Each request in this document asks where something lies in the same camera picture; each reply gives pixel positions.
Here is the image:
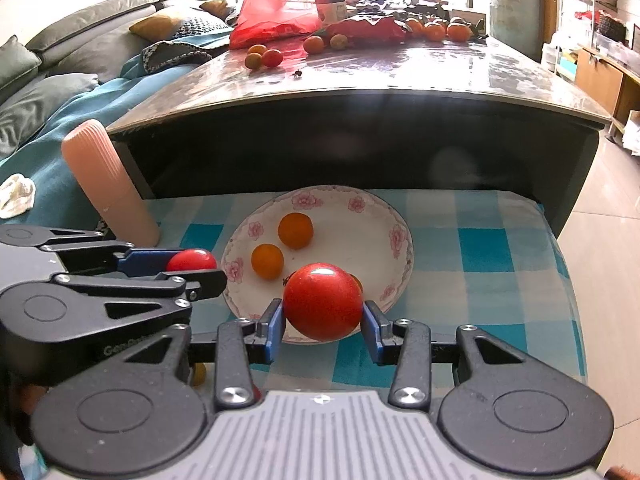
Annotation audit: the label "wicker basket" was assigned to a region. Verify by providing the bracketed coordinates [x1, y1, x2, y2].
[597, 12, 629, 44]

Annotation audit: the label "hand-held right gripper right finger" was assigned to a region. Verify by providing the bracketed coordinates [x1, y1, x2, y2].
[361, 301, 528, 409]

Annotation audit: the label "red crinkled packaging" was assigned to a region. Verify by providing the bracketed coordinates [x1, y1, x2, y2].
[325, 14, 408, 44]

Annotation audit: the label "dark crumpled wrappers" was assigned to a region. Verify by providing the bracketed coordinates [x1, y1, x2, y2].
[345, 0, 451, 17]

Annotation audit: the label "grey green sofa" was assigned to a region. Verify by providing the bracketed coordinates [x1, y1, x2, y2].
[0, 0, 236, 161]

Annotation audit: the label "oblong small red tomato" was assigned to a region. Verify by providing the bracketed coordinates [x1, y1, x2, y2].
[165, 248, 218, 273]

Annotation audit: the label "grey green cushion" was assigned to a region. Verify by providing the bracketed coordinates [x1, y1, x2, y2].
[0, 35, 43, 106]

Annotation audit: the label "smooth orange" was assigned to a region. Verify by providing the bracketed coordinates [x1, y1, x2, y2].
[250, 243, 285, 281]

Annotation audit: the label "wooden cabinet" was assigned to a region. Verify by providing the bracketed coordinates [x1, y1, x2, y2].
[575, 45, 640, 121]

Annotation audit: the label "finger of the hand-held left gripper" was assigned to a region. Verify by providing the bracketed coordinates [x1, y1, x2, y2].
[50, 268, 227, 332]
[35, 227, 174, 277]

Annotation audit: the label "white plate with pink flowers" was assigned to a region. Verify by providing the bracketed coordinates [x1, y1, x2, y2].
[220, 185, 415, 345]

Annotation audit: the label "houndstooth pillow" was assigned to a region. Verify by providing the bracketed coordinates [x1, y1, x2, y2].
[170, 15, 227, 39]

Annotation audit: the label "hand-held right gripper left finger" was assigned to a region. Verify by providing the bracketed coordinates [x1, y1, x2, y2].
[122, 299, 287, 409]

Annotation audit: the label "bumpy orange mandarin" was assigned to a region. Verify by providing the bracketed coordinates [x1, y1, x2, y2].
[277, 212, 315, 251]

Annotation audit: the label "red plastic bag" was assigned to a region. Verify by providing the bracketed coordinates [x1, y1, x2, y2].
[229, 0, 321, 51]

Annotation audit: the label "cream white cloth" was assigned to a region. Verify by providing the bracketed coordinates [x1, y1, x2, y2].
[0, 173, 37, 219]

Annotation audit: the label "mustard yellow cushion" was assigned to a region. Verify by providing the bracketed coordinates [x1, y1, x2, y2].
[129, 12, 186, 41]

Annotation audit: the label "dark coffee table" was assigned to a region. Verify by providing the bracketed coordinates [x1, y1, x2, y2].
[106, 25, 613, 236]

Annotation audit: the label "printed paper carton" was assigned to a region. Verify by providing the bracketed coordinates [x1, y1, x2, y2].
[312, 0, 347, 26]

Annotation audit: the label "clear plastic drawer box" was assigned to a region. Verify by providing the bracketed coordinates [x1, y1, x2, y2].
[542, 42, 577, 81]

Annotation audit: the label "teal blanket with houndstooth trim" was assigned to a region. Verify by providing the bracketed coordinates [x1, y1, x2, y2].
[0, 50, 211, 241]

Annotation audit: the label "blue white checkered tablecloth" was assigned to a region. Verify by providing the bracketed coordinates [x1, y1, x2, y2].
[142, 187, 587, 393]

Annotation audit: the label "large red tomato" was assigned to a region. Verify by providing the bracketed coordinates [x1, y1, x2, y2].
[282, 262, 364, 342]

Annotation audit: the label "pink ribbed cup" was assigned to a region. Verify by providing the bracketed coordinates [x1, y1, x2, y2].
[61, 120, 161, 248]

